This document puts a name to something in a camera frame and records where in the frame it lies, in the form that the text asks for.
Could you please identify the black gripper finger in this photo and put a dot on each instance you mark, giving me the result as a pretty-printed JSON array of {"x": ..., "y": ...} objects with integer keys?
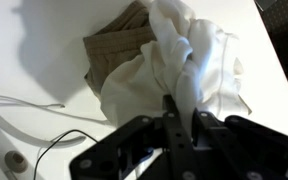
[{"x": 170, "y": 108}]

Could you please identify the white cloth garment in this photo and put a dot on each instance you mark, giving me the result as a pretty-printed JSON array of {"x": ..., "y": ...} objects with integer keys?
[{"x": 191, "y": 59}]

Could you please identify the tan khaki shorts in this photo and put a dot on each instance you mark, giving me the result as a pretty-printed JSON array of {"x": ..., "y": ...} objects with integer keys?
[{"x": 117, "y": 43}]

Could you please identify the small round white object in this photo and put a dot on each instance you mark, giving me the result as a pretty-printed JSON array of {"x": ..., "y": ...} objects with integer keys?
[{"x": 15, "y": 161}]

